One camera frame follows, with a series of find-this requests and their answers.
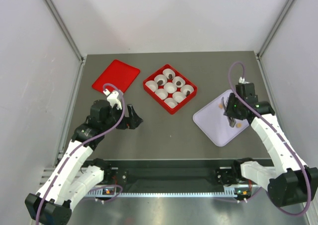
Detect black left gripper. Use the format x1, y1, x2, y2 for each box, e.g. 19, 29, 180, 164
102, 104, 143, 131

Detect lavender tray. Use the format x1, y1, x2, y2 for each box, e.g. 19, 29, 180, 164
193, 90, 249, 147

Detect aluminium cable duct rail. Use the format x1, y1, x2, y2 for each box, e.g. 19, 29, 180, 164
84, 184, 264, 198

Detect white paper cup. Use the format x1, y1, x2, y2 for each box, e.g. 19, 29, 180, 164
163, 82, 177, 94
155, 88, 168, 100
164, 98, 178, 109
145, 80, 158, 92
162, 68, 175, 80
172, 76, 186, 88
154, 74, 167, 86
180, 84, 194, 96
172, 91, 186, 103

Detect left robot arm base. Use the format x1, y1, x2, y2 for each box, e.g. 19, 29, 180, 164
82, 158, 128, 186

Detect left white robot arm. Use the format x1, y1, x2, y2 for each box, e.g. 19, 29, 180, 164
25, 100, 143, 225

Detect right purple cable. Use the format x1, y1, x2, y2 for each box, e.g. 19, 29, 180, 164
228, 62, 313, 216

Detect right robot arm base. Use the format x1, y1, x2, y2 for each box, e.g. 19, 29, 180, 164
215, 157, 254, 186

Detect red chocolate box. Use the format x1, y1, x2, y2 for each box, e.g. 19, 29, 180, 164
143, 64, 197, 115

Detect metal serving tongs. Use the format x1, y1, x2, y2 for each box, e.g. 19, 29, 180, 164
221, 97, 236, 128

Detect red box lid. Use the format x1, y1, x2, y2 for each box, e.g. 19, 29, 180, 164
92, 60, 140, 93

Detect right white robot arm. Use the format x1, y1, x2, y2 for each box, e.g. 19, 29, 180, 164
225, 81, 318, 208

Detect purple cable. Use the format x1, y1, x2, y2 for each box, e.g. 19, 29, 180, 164
34, 83, 125, 225
228, 62, 313, 216

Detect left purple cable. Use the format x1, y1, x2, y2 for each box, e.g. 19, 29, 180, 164
34, 83, 125, 225

